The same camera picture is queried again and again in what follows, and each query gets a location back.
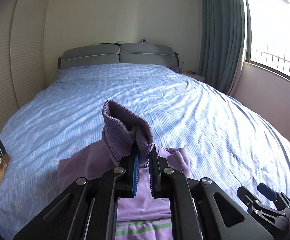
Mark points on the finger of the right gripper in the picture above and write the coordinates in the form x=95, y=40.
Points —
x=247, y=197
x=267, y=192

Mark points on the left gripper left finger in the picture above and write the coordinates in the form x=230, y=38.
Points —
x=128, y=182

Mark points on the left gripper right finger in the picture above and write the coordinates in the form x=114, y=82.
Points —
x=157, y=165

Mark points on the purple sweatshirt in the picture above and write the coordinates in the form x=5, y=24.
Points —
x=141, y=217

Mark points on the blue floral bed sheet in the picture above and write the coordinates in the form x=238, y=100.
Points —
x=225, y=140

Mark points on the white bedside table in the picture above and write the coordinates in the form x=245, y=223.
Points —
x=194, y=76

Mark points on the grey padded headboard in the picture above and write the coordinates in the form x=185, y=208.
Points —
x=112, y=53

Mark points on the teal curtain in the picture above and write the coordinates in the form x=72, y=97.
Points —
x=223, y=39

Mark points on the window with metal bars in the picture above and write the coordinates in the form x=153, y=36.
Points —
x=269, y=35

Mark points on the cream louvered wardrobe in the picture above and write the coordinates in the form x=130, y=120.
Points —
x=22, y=74

